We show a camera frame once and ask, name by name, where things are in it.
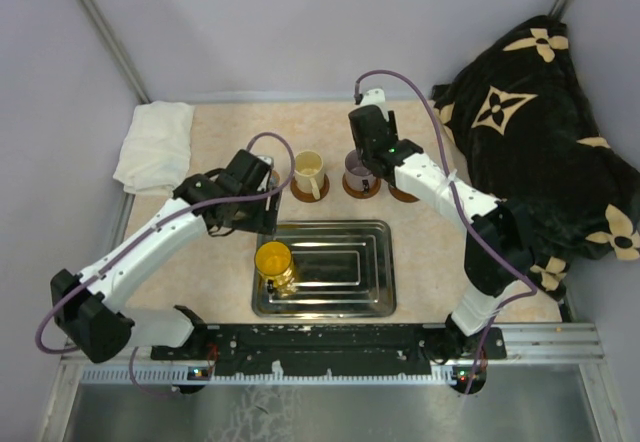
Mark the purple glass mug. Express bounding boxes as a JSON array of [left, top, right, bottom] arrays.
[[344, 150, 377, 186]]

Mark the cream mug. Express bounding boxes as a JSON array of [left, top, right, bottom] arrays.
[[292, 150, 326, 201]]

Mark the wooden coaster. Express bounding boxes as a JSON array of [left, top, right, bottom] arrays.
[[342, 175, 381, 200], [290, 175, 330, 203], [388, 184, 419, 203]]

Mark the yellow cup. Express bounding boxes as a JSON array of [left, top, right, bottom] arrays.
[[254, 241, 297, 296]]

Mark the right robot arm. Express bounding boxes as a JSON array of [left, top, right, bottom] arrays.
[[349, 88, 535, 363]]

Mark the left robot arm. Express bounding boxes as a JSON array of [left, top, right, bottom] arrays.
[[51, 149, 279, 363]]

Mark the white folded cloth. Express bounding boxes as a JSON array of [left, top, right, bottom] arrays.
[[113, 101, 195, 196]]

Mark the steel tray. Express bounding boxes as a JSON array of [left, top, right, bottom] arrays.
[[252, 220, 396, 319]]

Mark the black floral blanket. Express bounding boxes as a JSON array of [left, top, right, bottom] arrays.
[[430, 15, 639, 299]]

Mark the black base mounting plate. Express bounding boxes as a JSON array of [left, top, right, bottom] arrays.
[[151, 324, 481, 377]]

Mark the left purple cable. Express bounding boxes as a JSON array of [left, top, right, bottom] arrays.
[[34, 132, 296, 401]]

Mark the purple cable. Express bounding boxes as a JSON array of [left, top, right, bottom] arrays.
[[34, 132, 296, 401], [353, 69, 539, 396]]

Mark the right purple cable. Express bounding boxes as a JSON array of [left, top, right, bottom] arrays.
[[353, 69, 539, 396]]

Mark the aluminium rail frame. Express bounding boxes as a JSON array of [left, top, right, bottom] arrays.
[[41, 323, 630, 441]]

